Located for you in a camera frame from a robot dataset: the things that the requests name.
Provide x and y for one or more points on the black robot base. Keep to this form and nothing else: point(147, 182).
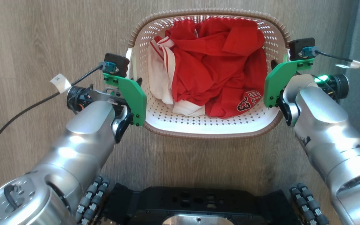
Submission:
point(198, 203)

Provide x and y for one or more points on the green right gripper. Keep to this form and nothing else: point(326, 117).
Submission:
point(275, 82)

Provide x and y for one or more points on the white perforated laundry basket brown rim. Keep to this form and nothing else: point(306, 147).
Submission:
point(198, 125)

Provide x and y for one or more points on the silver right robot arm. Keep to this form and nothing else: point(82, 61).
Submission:
point(327, 125)

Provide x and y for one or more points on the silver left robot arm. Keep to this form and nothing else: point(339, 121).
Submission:
point(73, 147)

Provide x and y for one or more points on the white garment with red stripes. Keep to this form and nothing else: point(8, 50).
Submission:
point(159, 78)

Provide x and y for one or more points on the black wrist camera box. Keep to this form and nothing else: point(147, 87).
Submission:
point(118, 64)
point(299, 47)

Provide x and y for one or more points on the black roller wheel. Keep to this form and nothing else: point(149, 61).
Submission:
point(92, 201)
point(309, 204)

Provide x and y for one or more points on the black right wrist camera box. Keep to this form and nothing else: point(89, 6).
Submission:
point(299, 47)

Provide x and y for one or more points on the red jersey garment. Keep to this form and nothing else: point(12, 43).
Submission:
point(217, 65)

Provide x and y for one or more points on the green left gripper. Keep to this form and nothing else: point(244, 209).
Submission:
point(134, 97)

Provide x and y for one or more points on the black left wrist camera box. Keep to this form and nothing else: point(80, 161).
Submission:
point(118, 64)

